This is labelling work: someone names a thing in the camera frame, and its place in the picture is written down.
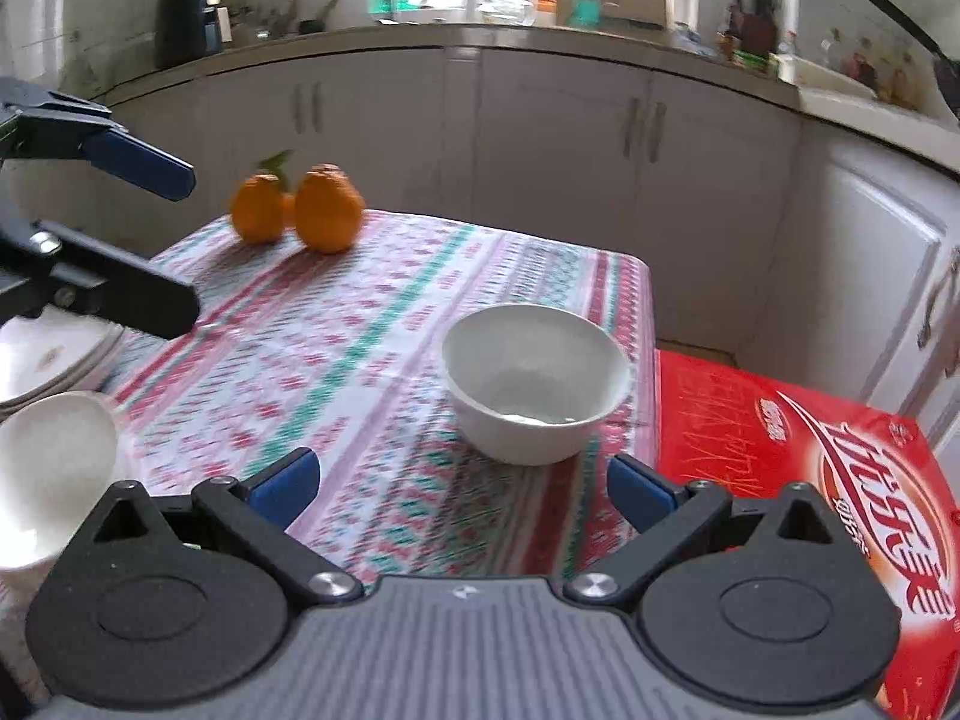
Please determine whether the large white fruit-print plate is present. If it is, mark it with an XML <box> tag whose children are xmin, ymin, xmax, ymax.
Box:
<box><xmin>0</xmin><ymin>305</ymin><xmax>125</xmax><ymax>418</ymax></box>

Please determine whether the white bowl pink pattern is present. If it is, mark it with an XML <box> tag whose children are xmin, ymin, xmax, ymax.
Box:
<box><xmin>2</xmin><ymin>392</ymin><xmax>140</xmax><ymax>578</ymax></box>

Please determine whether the orange with leaf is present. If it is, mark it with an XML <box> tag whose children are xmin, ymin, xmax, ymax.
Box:
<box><xmin>229</xmin><ymin>149</ymin><xmax>293</xmax><ymax>245</ymax></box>

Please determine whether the black coffee machine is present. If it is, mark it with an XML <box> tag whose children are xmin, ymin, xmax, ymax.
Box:
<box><xmin>153</xmin><ymin>0</ymin><xmax>229</xmax><ymax>70</ymax></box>

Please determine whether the bumpy orange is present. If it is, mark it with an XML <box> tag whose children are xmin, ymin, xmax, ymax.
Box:
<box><xmin>295</xmin><ymin>164</ymin><xmax>366</xmax><ymax>255</ymax></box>

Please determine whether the red cardboard box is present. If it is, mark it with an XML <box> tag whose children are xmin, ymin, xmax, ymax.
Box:
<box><xmin>658</xmin><ymin>351</ymin><xmax>958</xmax><ymax>718</ymax></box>

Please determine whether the patterned tablecloth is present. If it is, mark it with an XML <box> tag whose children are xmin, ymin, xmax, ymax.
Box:
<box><xmin>106</xmin><ymin>211</ymin><xmax>656</xmax><ymax>582</ymax></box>

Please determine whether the teal container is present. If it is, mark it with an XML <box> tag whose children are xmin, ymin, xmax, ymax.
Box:
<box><xmin>566</xmin><ymin>0</ymin><xmax>602</xmax><ymax>29</ymax></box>

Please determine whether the white dish tub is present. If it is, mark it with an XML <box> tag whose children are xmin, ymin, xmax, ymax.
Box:
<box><xmin>776</xmin><ymin>54</ymin><xmax>877</xmax><ymax>101</ymax></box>

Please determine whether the knife block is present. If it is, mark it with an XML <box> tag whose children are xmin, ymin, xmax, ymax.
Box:
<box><xmin>724</xmin><ymin>0</ymin><xmax>782</xmax><ymax>59</ymax></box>

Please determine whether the black wok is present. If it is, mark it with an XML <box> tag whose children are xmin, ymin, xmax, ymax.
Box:
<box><xmin>867</xmin><ymin>0</ymin><xmax>960</xmax><ymax>117</ymax></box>

